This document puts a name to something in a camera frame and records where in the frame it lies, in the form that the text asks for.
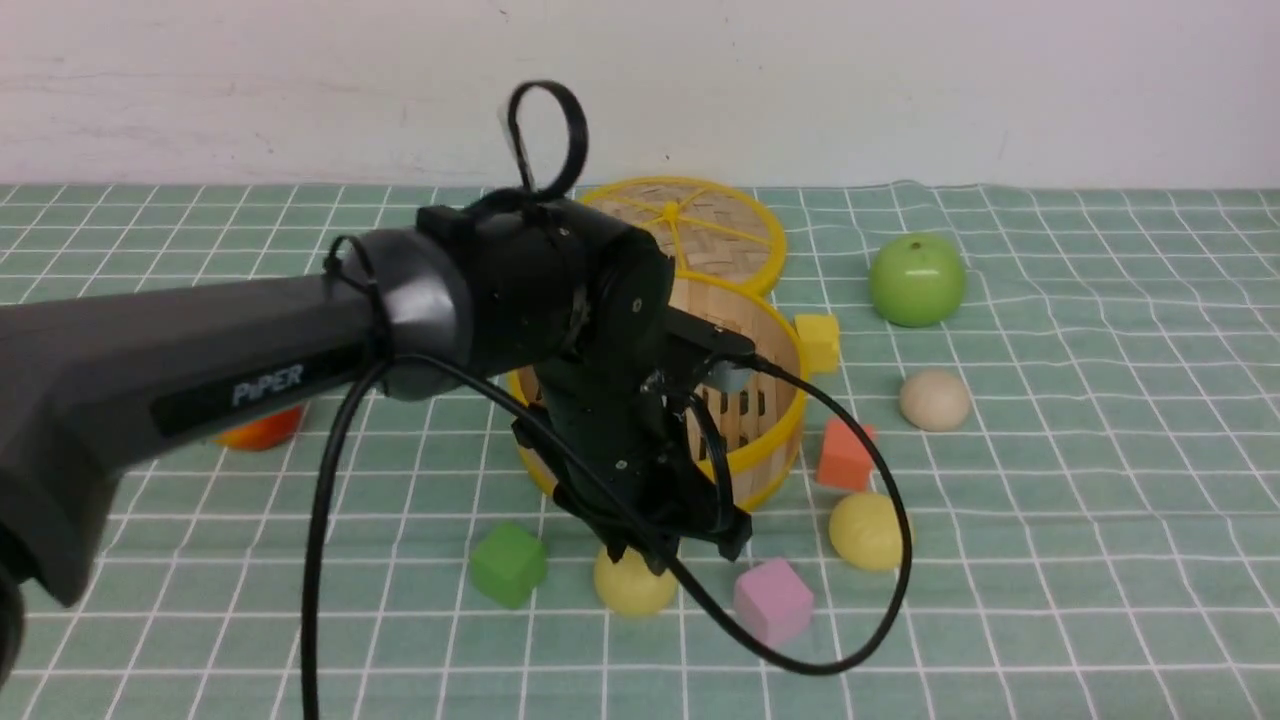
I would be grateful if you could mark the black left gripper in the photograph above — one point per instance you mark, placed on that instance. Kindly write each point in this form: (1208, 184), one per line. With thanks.
(642, 465)

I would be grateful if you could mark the yellow bun front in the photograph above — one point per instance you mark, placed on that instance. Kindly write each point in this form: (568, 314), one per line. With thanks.
(629, 587)

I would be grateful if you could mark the yellow bun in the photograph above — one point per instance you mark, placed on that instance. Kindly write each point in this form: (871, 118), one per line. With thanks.
(629, 587)
(865, 532)

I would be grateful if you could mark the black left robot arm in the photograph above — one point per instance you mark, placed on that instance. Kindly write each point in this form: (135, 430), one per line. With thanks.
(94, 387)

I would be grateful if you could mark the bamboo steamer tray yellow rim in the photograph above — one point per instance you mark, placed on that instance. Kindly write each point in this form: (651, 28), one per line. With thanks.
(762, 424)

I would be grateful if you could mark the woven bamboo steamer lid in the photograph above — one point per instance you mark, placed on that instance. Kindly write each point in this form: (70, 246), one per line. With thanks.
(709, 228)

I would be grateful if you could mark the green cube block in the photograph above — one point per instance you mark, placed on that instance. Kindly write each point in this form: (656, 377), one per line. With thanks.
(508, 564)

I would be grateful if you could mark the pink cube block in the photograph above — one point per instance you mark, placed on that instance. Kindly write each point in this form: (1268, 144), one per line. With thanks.
(773, 602)

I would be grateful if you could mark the orange cube block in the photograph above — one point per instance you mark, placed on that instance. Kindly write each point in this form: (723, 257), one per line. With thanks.
(844, 462)

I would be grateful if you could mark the yellow cube block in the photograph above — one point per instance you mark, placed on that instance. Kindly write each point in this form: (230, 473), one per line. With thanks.
(819, 336)

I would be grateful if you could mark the white bun right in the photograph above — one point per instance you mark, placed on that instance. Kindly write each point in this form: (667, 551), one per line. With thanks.
(935, 399)

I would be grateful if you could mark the red pomegranate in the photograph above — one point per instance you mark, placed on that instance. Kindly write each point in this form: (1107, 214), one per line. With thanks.
(264, 433)

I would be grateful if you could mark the green apple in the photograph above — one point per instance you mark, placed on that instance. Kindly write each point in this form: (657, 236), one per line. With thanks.
(918, 279)

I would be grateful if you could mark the green checkered tablecloth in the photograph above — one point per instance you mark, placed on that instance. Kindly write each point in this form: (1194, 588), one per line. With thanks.
(1099, 541)

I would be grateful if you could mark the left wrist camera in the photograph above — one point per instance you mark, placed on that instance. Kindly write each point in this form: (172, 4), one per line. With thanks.
(696, 352)

